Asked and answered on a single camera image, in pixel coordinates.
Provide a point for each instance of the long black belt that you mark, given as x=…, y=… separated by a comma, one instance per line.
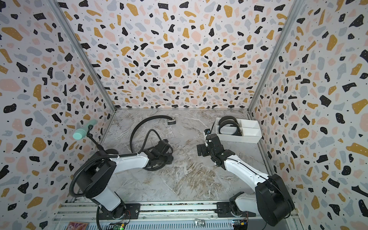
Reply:
x=171, y=121
x=229, y=127

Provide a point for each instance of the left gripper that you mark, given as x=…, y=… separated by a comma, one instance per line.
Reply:
x=171, y=158

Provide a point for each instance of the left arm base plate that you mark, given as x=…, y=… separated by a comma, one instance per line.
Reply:
x=128, y=211

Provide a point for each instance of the aluminium rail frame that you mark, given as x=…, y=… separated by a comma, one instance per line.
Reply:
x=166, y=215

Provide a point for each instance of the white divided storage box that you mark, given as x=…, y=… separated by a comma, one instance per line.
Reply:
x=251, y=132

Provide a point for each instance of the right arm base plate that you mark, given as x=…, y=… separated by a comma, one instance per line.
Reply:
x=230, y=210

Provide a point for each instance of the black microphone stand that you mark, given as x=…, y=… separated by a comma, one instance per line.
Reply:
x=100, y=147

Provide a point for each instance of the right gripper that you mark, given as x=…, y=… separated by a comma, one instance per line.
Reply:
x=205, y=146

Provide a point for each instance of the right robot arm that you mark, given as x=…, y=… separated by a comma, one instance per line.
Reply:
x=272, y=200

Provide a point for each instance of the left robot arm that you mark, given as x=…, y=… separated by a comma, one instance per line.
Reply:
x=92, y=179

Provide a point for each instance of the pink printed card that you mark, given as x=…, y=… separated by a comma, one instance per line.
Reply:
x=77, y=226

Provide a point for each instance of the green foam microphone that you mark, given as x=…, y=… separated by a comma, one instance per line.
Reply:
x=83, y=131

